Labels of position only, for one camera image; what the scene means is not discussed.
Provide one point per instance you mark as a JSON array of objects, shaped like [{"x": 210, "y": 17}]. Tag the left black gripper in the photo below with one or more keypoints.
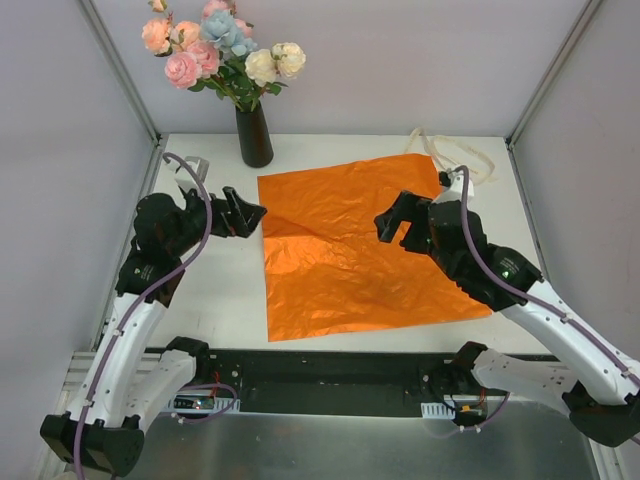
[{"x": 223, "y": 218}]

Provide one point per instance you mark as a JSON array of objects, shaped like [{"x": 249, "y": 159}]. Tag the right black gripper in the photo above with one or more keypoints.
[{"x": 417, "y": 226}]

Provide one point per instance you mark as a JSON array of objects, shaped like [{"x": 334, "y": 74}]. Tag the cream lace ribbon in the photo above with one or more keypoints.
[{"x": 448, "y": 153}]

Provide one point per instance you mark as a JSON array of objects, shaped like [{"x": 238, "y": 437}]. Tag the dark orange tissue paper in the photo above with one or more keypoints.
[{"x": 326, "y": 271}]

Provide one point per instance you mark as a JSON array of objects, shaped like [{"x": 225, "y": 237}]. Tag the white and pink flower stem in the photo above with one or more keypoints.
[{"x": 269, "y": 69}]

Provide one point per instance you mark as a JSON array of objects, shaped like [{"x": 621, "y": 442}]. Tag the small pink rose stem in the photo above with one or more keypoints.
[{"x": 199, "y": 67}]

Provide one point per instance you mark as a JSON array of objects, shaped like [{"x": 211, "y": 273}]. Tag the pink and blue flower bouquet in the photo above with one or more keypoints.
[{"x": 233, "y": 46}]

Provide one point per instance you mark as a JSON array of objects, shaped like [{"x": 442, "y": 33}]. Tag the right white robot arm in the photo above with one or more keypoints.
[{"x": 597, "y": 386}]

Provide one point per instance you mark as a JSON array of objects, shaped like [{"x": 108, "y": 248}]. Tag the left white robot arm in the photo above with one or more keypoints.
[{"x": 103, "y": 427}]

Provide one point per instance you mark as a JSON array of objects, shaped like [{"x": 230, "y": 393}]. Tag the black conical vase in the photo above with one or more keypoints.
[{"x": 254, "y": 140}]

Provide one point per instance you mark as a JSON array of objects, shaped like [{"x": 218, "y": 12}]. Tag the left aluminium frame post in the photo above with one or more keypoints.
[{"x": 118, "y": 67}]

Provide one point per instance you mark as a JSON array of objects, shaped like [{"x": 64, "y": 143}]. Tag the aluminium frame post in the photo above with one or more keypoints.
[
  {"x": 567, "y": 47},
  {"x": 118, "y": 67}
]

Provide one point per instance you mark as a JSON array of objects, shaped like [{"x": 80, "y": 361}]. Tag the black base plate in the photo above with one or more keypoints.
[{"x": 392, "y": 385}]

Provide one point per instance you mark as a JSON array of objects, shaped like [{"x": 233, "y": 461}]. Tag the left white cable duct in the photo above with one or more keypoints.
[{"x": 198, "y": 403}]

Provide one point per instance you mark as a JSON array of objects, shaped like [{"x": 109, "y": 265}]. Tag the white cable duct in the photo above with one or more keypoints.
[
  {"x": 198, "y": 403},
  {"x": 437, "y": 411}
]

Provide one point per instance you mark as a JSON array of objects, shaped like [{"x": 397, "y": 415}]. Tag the right white cable duct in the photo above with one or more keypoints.
[{"x": 437, "y": 411}]

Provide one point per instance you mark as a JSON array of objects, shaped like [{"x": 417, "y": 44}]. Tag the right aluminium frame post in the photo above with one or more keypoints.
[{"x": 567, "y": 47}]

